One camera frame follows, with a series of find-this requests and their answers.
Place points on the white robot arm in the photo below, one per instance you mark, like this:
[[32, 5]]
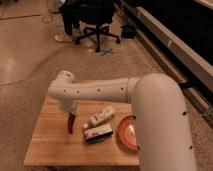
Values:
[[163, 135]]

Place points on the orange ceramic bowl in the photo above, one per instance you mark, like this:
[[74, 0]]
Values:
[[126, 133]]

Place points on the white plastic bottle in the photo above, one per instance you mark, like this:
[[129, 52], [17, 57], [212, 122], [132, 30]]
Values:
[[99, 118]]

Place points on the small red white box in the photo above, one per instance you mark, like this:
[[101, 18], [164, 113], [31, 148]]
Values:
[[97, 133]]

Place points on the wooden folding table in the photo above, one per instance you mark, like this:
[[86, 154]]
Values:
[[52, 145]]

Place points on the black box on floor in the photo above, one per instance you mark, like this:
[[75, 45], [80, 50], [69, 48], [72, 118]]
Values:
[[128, 31]]

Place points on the white sneaker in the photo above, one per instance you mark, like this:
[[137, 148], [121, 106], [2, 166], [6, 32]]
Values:
[[63, 38]]

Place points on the black office chair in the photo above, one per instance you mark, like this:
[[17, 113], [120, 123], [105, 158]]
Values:
[[98, 15]]

